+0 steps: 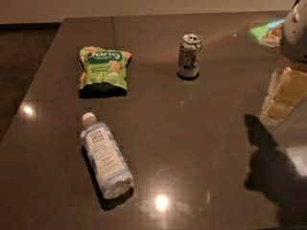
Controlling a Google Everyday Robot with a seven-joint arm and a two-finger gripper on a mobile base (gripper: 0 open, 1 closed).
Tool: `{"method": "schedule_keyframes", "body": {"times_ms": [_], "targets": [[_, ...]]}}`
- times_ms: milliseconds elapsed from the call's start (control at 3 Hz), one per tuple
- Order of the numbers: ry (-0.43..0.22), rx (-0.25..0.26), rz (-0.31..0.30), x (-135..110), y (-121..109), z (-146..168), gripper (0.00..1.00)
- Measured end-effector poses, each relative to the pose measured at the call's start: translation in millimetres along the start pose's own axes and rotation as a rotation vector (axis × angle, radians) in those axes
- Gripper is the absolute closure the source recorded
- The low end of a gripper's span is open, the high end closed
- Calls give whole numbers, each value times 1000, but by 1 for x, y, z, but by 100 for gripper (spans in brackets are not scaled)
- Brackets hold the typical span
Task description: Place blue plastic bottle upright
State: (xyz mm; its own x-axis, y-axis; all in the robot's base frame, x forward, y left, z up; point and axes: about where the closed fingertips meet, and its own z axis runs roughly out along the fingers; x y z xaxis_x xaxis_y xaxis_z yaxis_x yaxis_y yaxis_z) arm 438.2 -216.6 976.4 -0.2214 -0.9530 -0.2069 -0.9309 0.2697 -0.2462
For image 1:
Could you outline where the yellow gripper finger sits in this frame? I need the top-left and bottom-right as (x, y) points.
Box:
(272, 67), (307, 106)
(261, 98), (293, 121)

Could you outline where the blue plastic water bottle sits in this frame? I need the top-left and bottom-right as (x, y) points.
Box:
(81, 112), (133, 199)

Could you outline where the green white soda can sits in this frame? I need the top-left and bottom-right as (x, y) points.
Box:
(177, 34), (202, 79)

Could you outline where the green snack bag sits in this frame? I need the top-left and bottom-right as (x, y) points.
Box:
(79, 46), (131, 96)

